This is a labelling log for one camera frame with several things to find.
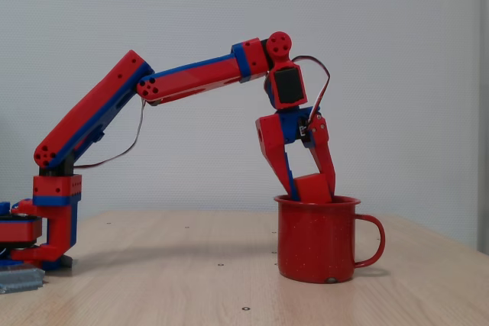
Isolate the red cube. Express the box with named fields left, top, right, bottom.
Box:
left=293, top=173, right=333, bottom=205

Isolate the red enamel mug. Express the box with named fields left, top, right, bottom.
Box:
left=273, top=195, right=387, bottom=285

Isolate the red servo cable at gripper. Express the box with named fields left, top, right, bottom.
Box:
left=291, top=54, right=332, bottom=128

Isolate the thin servo cable under arm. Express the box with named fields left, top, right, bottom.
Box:
left=72, top=97, right=148, bottom=169

